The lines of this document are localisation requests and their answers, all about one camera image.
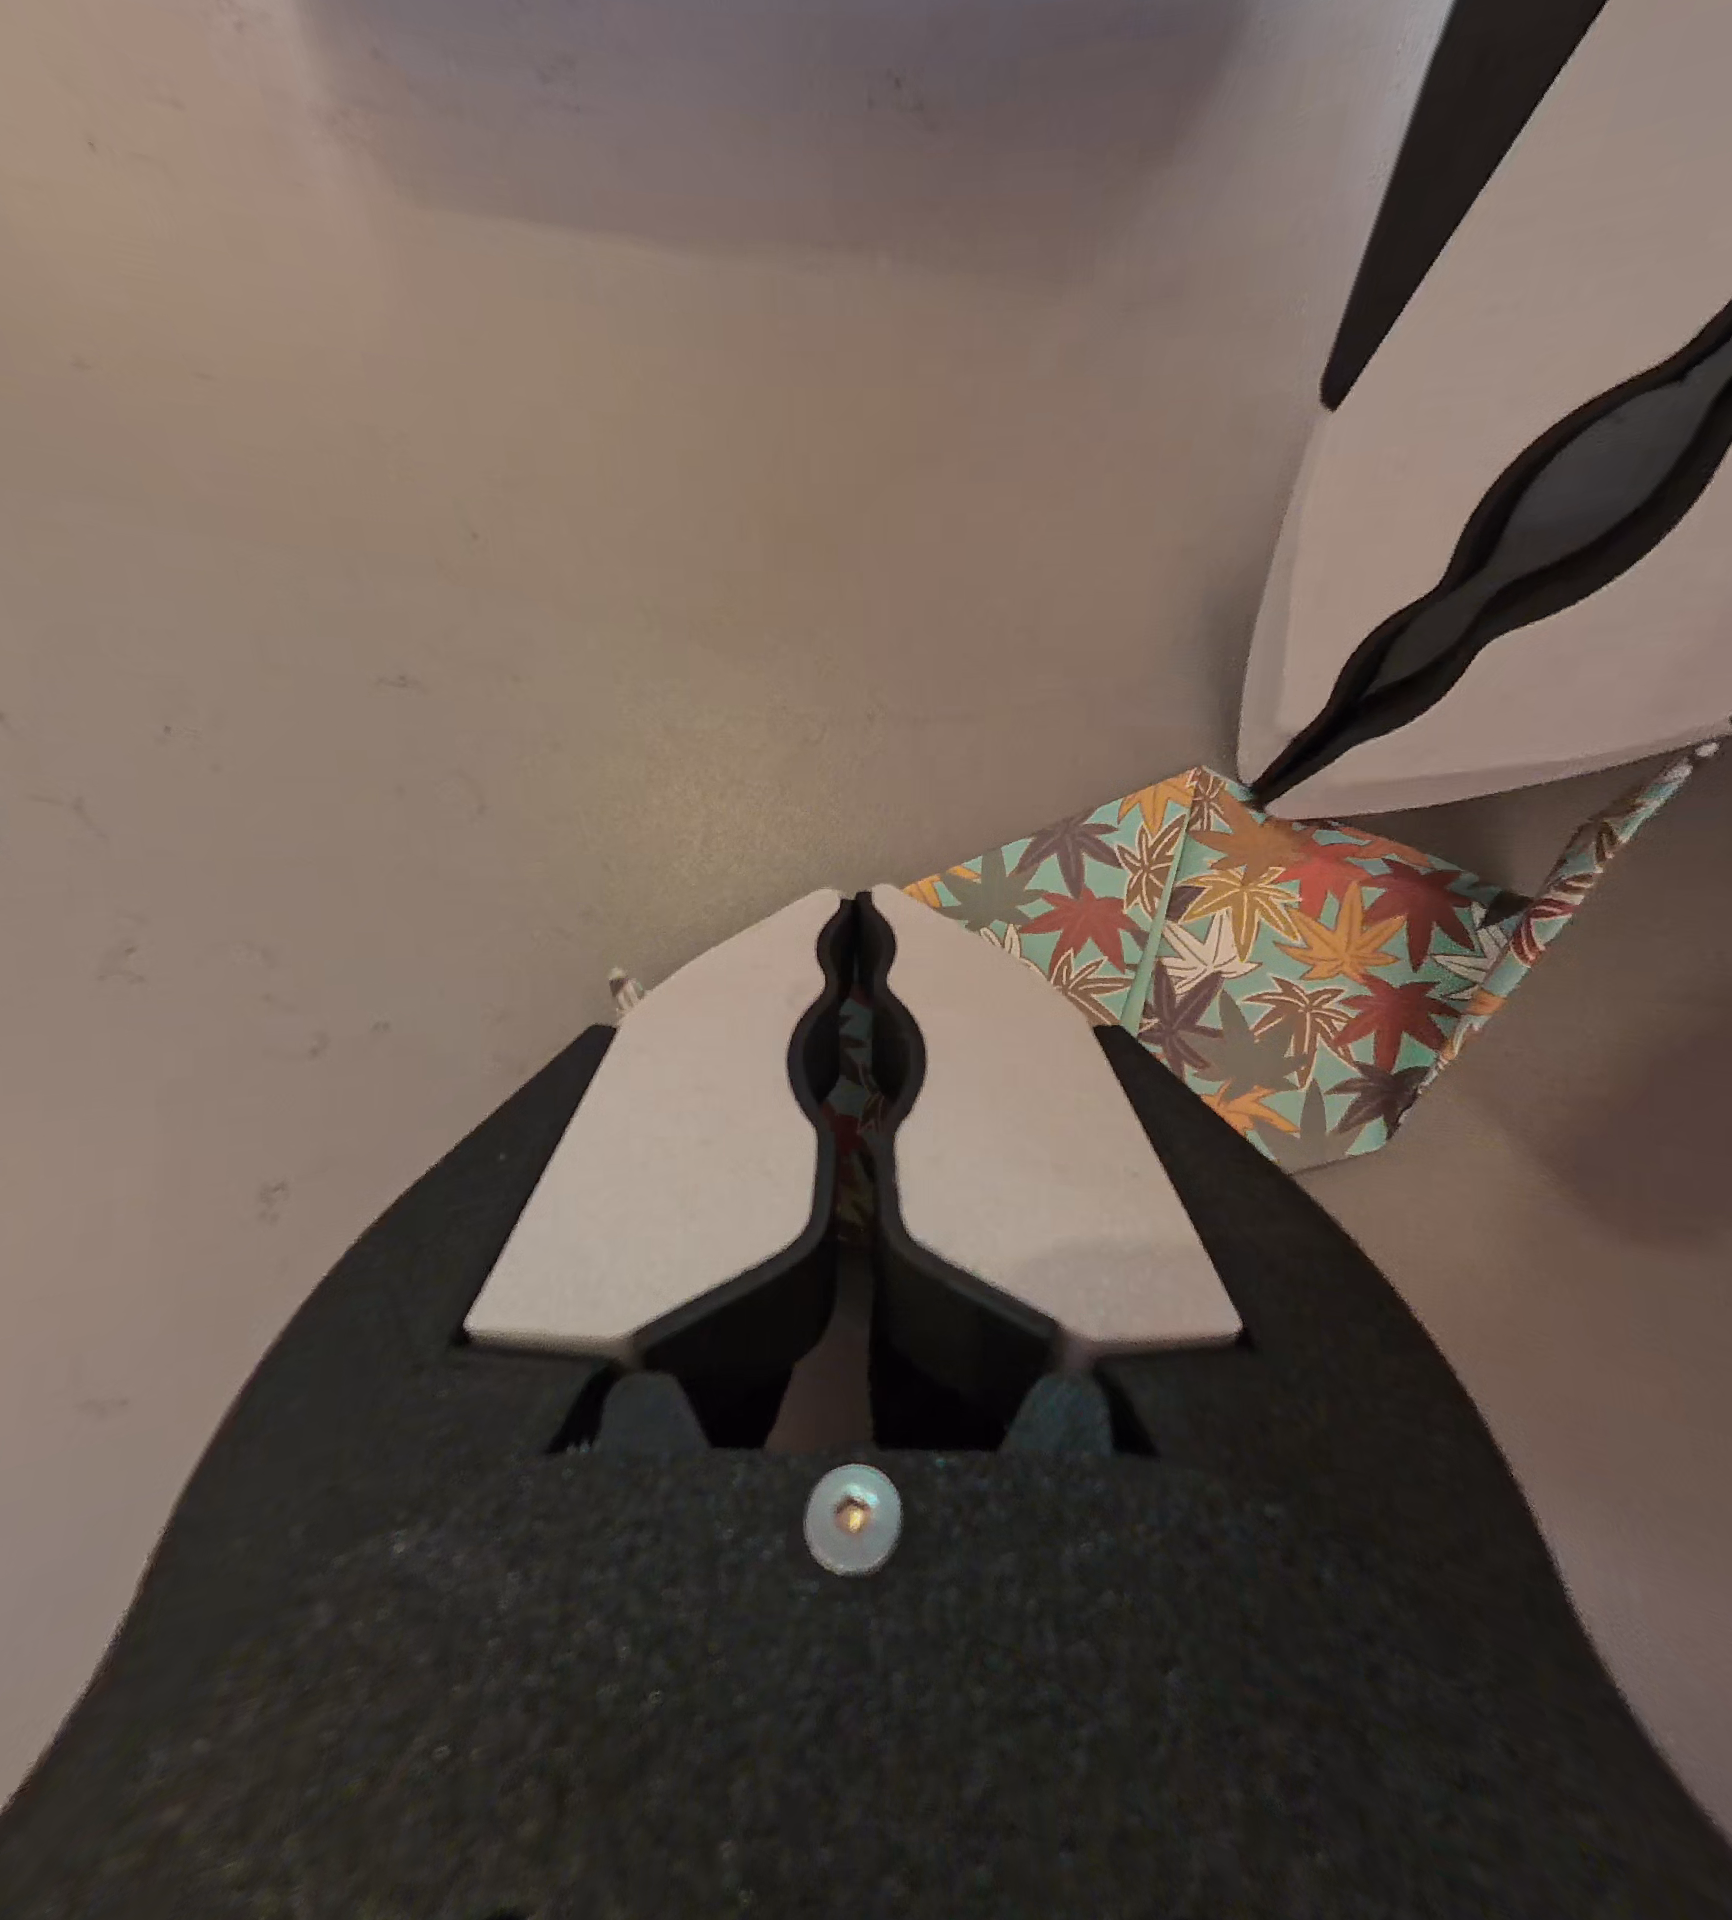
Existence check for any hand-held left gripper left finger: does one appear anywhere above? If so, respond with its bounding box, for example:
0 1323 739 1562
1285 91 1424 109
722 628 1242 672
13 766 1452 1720
461 889 869 1453

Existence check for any leaf-patterned teal origami paper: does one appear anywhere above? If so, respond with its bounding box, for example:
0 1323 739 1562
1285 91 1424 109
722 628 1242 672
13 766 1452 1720
608 738 1732 1250

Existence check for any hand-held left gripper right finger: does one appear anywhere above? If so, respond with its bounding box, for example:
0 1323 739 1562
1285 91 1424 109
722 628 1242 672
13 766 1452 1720
860 885 1247 1453

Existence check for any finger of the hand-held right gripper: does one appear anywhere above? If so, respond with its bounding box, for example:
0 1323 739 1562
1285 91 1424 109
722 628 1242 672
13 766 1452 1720
1234 0 1732 792
1260 318 1732 827

